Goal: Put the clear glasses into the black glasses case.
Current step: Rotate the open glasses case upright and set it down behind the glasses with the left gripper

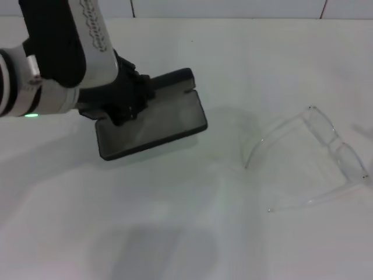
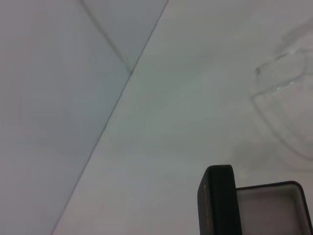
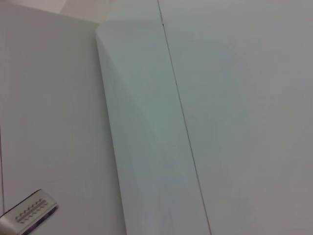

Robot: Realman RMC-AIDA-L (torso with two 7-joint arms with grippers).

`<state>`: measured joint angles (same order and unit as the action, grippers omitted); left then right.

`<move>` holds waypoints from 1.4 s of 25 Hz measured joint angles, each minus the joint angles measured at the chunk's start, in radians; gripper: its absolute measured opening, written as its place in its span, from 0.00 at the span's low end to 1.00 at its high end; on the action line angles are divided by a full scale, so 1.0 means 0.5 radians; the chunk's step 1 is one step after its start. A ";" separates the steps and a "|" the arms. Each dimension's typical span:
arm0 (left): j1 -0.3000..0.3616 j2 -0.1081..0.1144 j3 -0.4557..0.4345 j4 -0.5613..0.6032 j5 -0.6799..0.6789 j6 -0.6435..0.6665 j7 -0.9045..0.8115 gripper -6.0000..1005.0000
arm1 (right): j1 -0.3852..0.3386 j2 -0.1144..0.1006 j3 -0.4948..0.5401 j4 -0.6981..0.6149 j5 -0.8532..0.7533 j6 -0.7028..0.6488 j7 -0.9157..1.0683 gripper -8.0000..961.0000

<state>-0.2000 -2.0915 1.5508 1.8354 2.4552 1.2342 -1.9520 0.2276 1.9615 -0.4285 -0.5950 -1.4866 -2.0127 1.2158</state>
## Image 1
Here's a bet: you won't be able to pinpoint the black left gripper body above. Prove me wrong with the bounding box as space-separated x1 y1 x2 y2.
77 57 155 113

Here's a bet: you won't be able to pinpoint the black glasses case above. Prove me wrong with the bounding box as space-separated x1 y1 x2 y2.
78 67 208 162

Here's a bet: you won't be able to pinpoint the clear plastic glasses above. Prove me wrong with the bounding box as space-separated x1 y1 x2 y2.
244 104 370 213

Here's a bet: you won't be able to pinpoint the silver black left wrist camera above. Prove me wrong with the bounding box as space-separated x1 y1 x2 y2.
19 0 119 88

